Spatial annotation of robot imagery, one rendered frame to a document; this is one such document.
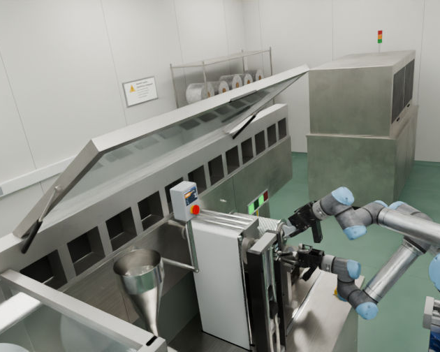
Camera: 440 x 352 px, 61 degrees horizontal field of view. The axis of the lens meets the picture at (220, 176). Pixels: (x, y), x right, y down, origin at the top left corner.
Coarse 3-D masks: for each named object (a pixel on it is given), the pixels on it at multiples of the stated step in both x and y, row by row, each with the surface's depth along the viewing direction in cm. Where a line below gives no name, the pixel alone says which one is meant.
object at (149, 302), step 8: (128, 272) 115; (136, 272) 116; (144, 272) 117; (160, 288) 109; (128, 296) 106; (136, 296) 105; (144, 296) 105; (152, 296) 107; (160, 296) 111; (136, 304) 107; (144, 304) 107; (152, 304) 109; (136, 312) 111; (144, 312) 110; (152, 312) 111; (144, 320) 112; (152, 320) 113; (152, 328) 115; (160, 336) 118
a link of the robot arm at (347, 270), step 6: (336, 258) 162; (342, 258) 162; (336, 264) 161; (342, 264) 160; (348, 264) 158; (354, 264) 158; (336, 270) 161; (342, 270) 159; (348, 270) 157; (354, 270) 156; (342, 276) 160; (348, 276) 159; (354, 276) 157
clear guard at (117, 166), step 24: (264, 96) 154; (192, 120) 105; (216, 120) 133; (144, 144) 95; (168, 144) 118; (192, 144) 154; (96, 168) 88; (120, 168) 106; (144, 168) 135; (72, 192) 96; (96, 192) 119; (48, 216) 106
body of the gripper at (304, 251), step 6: (312, 246) 171; (300, 252) 168; (306, 252) 168; (312, 252) 168; (318, 252) 166; (300, 258) 170; (306, 258) 167; (312, 258) 168; (318, 258) 166; (300, 264) 170; (306, 264) 168; (312, 264) 169; (318, 264) 165
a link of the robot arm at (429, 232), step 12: (372, 204) 146; (384, 204) 146; (372, 216) 142; (384, 216) 139; (396, 216) 136; (408, 216) 133; (396, 228) 135; (408, 228) 131; (420, 228) 127; (432, 228) 125; (420, 240) 129; (432, 240) 124
